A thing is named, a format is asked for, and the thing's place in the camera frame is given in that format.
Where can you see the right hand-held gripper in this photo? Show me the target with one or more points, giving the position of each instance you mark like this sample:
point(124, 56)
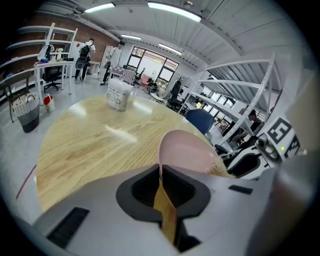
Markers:
point(282, 135)

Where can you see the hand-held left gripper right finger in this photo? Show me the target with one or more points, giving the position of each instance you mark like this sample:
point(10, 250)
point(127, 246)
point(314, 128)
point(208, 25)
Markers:
point(225, 205)

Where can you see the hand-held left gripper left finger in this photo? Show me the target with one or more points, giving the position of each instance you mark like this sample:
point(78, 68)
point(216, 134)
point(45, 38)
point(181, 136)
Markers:
point(100, 205)

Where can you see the beige fuzzy fabric piece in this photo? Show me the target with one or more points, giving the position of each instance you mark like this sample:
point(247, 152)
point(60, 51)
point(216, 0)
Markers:
point(220, 168)

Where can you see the pink big plate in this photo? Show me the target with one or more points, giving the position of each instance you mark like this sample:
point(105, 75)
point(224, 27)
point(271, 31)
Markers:
point(185, 152)

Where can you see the black mesh office chair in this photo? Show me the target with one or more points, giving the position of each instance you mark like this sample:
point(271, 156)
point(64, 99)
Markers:
point(221, 150)

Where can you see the round wooden table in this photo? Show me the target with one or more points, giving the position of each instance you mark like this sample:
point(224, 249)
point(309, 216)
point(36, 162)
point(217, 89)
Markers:
point(87, 150)

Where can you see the blue plastic chair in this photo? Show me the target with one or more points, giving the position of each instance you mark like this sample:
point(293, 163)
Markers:
point(200, 120)

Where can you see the red floor tape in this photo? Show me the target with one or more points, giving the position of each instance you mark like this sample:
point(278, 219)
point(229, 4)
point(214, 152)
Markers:
point(26, 181)

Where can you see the white metal shelf rack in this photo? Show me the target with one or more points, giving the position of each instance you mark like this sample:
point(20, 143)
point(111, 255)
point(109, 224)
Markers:
point(225, 83)

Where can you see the black high-back office chair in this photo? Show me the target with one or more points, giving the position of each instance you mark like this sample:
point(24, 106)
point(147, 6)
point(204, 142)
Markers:
point(176, 90)

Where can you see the round glass side table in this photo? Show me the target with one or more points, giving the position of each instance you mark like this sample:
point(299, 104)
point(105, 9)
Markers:
point(157, 97)

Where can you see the woven grey white basket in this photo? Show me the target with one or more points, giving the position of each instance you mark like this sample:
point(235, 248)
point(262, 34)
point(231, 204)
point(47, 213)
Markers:
point(28, 117)

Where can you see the red and white bucket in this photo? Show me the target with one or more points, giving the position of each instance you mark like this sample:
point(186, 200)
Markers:
point(48, 101)

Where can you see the pink armchair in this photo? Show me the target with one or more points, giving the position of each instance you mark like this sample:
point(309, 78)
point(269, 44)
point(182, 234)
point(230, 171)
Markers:
point(145, 80)

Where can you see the checked table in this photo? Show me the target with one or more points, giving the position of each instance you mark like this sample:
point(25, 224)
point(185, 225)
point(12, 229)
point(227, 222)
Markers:
point(125, 73)

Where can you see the ceiling light tube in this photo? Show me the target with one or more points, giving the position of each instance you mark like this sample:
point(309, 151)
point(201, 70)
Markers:
point(175, 10)
point(131, 37)
point(100, 7)
point(170, 48)

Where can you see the white desk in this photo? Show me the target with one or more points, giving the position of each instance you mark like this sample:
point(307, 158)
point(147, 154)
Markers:
point(52, 64)

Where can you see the black wooden chair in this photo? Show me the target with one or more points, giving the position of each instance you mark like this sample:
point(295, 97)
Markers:
point(15, 82)

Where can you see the white wall shelf unit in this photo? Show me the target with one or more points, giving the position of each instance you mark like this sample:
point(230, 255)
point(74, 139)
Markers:
point(37, 28)

